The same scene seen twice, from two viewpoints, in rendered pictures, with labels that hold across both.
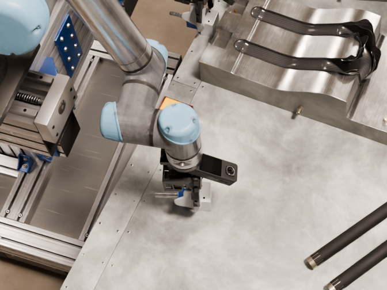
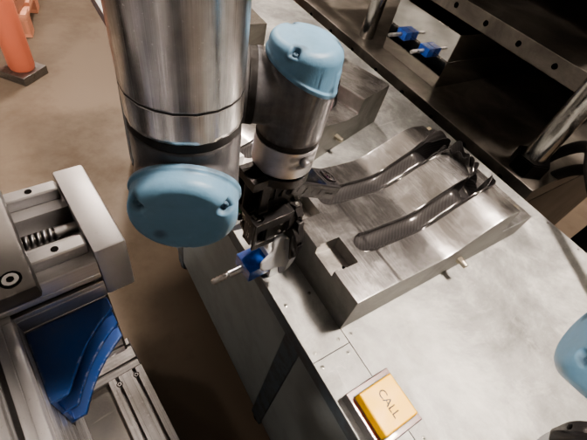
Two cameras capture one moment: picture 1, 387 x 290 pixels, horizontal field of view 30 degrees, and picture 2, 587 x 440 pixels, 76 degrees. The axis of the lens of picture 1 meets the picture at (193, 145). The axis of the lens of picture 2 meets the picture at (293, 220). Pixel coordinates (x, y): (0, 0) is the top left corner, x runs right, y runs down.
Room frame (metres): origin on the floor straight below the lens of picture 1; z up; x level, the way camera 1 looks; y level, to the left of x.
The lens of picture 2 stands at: (1.05, 0.27, 1.35)
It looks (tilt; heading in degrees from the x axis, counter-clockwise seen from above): 49 degrees down; 284
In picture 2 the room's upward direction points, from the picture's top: 17 degrees clockwise
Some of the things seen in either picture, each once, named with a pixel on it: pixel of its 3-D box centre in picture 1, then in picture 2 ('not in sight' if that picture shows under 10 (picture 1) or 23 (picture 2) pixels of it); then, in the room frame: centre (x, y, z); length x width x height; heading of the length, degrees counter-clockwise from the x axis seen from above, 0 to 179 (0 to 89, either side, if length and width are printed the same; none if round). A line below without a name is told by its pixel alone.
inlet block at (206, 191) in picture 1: (182, 195); not in sight; (0.67, 0.04, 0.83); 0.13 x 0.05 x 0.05; 79
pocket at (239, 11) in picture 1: (236, 10); (299, 212); (1.15, -0.16, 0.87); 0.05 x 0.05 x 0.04; 58
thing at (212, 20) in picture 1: (192, 18); (247, 265); (1.18, -0.05, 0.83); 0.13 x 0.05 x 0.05; 63
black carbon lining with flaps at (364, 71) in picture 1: (309, 39); (413, 183); (0.99, -0.31, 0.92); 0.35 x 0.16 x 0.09; 58
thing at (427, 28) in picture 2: not in sight; (465, 37); (1.02, -1.29, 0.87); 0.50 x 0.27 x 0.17; 58
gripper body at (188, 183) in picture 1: (183, 166); not in sight; (0.67, 0.03, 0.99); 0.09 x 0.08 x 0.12; 79
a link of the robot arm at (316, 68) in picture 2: not in sight; (294, 89); (1.17, -0.06, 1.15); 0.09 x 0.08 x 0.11; 33
